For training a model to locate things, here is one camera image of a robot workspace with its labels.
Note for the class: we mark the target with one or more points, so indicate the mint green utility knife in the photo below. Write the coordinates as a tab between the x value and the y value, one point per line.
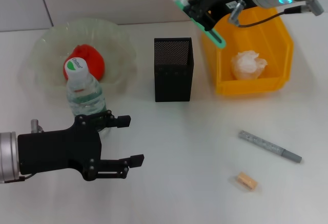
217	39

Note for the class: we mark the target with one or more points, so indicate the grey marker pen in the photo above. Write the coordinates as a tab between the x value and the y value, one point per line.
269	145

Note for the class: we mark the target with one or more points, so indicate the yellow plastic bin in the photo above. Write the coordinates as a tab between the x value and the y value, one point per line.
276	42

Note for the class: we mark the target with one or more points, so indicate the black mesh pen holder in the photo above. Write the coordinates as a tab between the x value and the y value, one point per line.
171	85

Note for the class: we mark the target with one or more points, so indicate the red-orange toy orange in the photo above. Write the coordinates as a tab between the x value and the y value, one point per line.
94	57

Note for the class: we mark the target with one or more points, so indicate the white paper ball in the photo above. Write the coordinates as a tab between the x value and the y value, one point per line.
247	65

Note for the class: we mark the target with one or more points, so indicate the clear green-label water bottle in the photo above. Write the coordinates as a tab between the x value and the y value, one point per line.
82	90

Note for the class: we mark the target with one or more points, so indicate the pale green glass fruit plate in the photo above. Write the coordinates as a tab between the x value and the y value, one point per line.
115	49

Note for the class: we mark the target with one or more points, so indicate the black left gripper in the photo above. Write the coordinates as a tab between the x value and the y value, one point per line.
57	150

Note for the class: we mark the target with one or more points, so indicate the small beige eraser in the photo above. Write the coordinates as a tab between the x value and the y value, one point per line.
246	181

